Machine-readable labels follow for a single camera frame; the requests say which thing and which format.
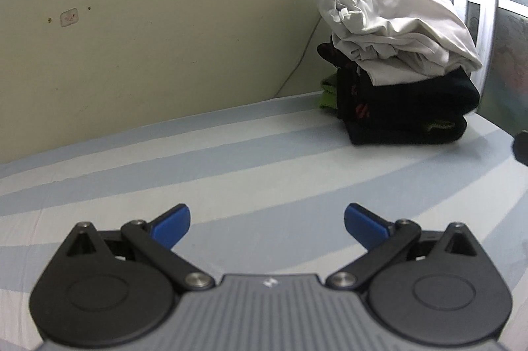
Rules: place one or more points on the white crumpled garment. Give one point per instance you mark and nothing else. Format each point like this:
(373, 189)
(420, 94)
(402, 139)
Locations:
(392, 13)

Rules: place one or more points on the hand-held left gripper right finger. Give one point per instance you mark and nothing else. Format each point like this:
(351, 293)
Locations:
(362, 224)

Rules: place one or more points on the striped blue bed sheet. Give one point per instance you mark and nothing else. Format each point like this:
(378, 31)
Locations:
(247, 169)

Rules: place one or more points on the black garment with red print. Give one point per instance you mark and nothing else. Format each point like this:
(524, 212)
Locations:
(346, 87)

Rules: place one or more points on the black garment with green trim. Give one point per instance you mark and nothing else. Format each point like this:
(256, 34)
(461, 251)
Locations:
(396, 134)

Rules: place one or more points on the green cloth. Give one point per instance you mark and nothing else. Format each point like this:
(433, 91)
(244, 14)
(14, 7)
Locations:
(328, 95)

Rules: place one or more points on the small wall sticker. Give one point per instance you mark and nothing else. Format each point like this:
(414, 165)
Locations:
(68, 18)

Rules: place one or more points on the white t-shirt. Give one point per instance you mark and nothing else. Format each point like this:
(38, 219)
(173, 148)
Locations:
(408, 71)

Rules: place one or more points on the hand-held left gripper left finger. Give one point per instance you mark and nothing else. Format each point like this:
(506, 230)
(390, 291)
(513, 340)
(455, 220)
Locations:
(173, 224)

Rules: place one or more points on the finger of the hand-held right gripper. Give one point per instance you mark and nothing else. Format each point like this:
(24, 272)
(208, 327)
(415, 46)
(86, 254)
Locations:
(522, 147)

